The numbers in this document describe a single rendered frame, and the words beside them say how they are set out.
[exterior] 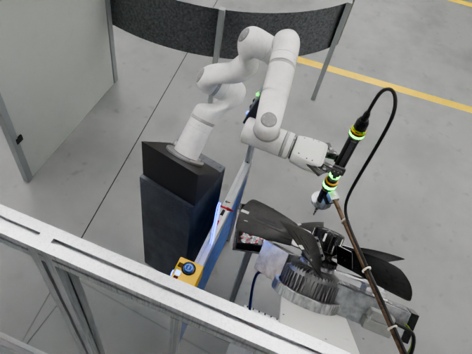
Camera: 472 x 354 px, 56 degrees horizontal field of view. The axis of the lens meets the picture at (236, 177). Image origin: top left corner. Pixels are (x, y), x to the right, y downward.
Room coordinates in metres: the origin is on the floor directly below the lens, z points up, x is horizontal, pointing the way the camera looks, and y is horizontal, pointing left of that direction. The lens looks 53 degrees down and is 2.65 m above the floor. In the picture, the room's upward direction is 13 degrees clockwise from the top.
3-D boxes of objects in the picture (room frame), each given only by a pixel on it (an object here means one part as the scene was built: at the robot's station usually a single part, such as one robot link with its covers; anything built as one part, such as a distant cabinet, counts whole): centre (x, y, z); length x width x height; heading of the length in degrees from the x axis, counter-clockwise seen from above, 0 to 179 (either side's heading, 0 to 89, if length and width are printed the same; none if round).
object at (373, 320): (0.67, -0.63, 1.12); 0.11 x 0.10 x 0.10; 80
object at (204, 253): (1.07, 0.03, 0.82); 0.90 x 0.04 x 0.08; 170
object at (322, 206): (0.89, -0.31, 1.49); 0.09 x 0.07 x 0.10; 25
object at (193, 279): (0.68, 0.11, 1.02); 0.16 x 0.10 x 0.11; 170
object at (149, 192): (1.27, 0.25, 0.47); 0.30 x 0.30 x 0.93; 70
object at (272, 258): (0.88, -0.25, 0.98); 0.20 x 0.16 x 0.20; 170
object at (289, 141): (0.93, -0.13, 1.65); 0.09 x 0.03 x 0.08; 170
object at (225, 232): (1.07, 0.03, 0.45); 0.82 x 0.01 x 0.66; 170
